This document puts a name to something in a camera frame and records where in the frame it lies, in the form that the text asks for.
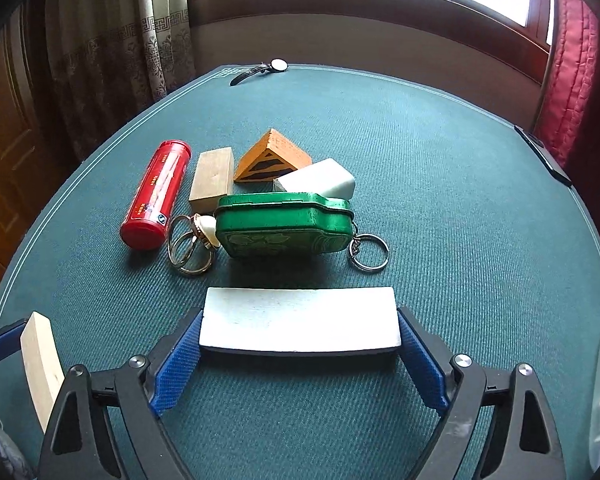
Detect white rectangular block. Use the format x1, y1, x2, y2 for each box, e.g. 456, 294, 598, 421
199, 286, 401, 357

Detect wooden framed window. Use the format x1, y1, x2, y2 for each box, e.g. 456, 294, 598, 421
189, 0, 557, 83

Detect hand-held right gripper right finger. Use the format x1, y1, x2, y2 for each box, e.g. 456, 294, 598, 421
396, 306, 567, 480

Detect black strap wristwatch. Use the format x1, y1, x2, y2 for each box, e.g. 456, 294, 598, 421
229, 58, 288, 87

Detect red cylindrical tube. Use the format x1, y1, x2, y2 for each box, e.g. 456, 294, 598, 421
119, 139, 191, 251

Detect pale wooden block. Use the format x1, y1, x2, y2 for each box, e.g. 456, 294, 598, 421
20, 311, 66, 434

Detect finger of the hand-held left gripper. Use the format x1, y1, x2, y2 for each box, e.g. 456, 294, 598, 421
0, 323, 31, 364

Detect red curtain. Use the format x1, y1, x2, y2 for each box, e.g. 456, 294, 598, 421
533, 0, 600, 172

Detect green felt table cover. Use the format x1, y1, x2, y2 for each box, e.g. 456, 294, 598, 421
0, 63, 600, 480

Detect silver key ring with chain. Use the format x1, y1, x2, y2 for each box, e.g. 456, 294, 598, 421
348, 232, 390, 274

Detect black phone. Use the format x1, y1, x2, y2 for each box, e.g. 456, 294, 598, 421
513, 124, 573, 187

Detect tan wooden block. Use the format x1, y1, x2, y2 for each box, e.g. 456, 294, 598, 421
188, 146, 235, 216

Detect green metal tin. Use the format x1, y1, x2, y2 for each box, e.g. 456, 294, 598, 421
213, 191, 356, 261

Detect brown wooden door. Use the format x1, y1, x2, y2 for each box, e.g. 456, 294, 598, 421
0, 10, 81, 306

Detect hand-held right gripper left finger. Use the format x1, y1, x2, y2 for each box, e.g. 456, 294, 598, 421
39, 307, 204, 480

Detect white power adapter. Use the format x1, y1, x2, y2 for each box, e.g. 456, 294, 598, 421
272, 157, 357, 200

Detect gold ring with white stone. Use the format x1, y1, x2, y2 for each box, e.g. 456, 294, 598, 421
188, 213, 222, 252

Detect orange striped triangular block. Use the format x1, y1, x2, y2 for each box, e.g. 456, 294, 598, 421
233, 128, 313, 183

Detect beige patterned curtain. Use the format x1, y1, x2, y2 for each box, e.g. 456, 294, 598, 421
45, 0, 197, 161

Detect silver key rings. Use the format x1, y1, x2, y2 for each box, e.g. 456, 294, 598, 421
167, 214, 217, 276

